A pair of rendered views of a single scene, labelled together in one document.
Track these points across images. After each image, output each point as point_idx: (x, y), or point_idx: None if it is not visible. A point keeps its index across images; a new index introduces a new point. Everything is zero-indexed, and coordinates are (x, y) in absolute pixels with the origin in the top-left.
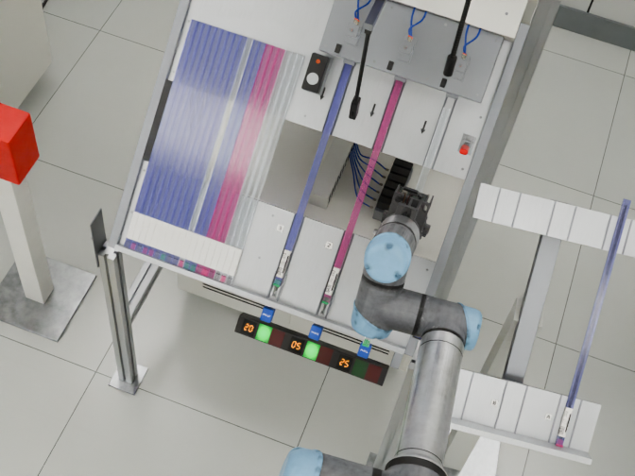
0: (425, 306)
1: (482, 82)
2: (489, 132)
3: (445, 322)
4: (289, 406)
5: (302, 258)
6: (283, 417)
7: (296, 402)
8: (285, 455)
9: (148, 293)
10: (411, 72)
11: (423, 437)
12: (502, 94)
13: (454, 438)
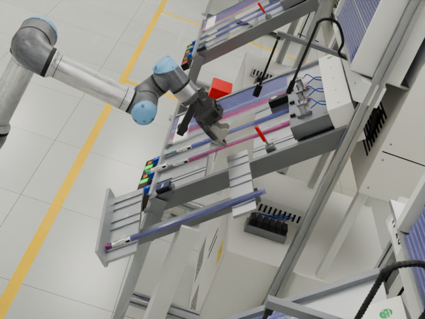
0: (148, 92)
1: (300, 122)
2: (281, 150)
3: (140, 93)
4: (140, 309)
5: (189, 152)
6: (131, 307)
7: (143, 313)
8: (107, 306)
9: (178, 207)
10: (293, 107)
11: (69, 59)
12: (303, 142)
13: None
